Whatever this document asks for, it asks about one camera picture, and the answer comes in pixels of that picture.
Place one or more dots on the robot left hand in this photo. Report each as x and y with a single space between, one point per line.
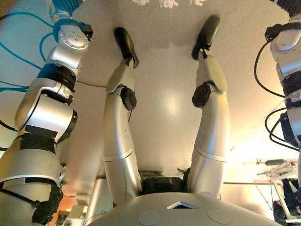
67 5

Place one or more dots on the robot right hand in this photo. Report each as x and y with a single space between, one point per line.
290 7

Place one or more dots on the white fringed cushion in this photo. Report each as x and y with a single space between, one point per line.
167 2

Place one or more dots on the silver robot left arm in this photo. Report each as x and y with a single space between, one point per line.
44 122

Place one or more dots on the silver robot left leg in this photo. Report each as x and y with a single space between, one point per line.
120 131

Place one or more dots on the silver robot leg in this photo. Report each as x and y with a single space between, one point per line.
211 131
120 131

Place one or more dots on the silver robot right leg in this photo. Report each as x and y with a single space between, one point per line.
211 131

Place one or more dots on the grey robot torso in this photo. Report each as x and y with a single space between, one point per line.
183 212

